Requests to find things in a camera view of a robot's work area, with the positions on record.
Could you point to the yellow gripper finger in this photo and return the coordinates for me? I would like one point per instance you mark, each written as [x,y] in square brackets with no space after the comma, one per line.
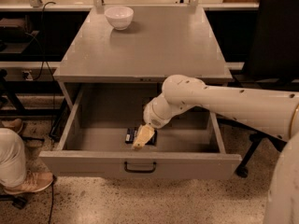
[143,135]

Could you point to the blue rxbar blueberry package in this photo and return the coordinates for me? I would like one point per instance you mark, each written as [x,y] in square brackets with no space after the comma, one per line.
[131,135]

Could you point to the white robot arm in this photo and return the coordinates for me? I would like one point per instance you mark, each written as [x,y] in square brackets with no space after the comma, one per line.
[272,112]

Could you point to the grey open top drawer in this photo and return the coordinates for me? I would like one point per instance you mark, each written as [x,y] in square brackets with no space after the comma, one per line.
[93,141]

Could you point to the grey cabinet counter unit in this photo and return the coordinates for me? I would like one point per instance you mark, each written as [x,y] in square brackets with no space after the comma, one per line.
[161,41]

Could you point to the white ceramic bowl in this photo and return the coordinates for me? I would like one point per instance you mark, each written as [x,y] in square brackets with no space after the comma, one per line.
[119,17]

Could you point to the tan sneaker near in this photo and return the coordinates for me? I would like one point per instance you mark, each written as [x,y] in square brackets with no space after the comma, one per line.
[34,182]

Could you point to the tan sneaker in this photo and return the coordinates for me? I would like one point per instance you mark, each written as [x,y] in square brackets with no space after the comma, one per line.
[15,125]
[34,182]

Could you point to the tan sneaker far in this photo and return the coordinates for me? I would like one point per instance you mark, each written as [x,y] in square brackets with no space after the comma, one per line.
[15,125]

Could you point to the person leg beige trousers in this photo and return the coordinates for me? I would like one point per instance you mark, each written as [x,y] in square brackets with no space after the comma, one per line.
[12,159]

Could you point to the black office chair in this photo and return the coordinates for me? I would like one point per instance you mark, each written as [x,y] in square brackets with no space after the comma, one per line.
[265,40]

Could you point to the dark box on shelf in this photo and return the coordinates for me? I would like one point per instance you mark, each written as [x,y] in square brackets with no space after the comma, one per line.
[15,29]

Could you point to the black drawer handle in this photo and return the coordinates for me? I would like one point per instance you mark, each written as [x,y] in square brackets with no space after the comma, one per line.
[139,168]

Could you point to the wall power outlet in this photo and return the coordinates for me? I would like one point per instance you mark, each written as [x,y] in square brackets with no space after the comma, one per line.
[27,76]

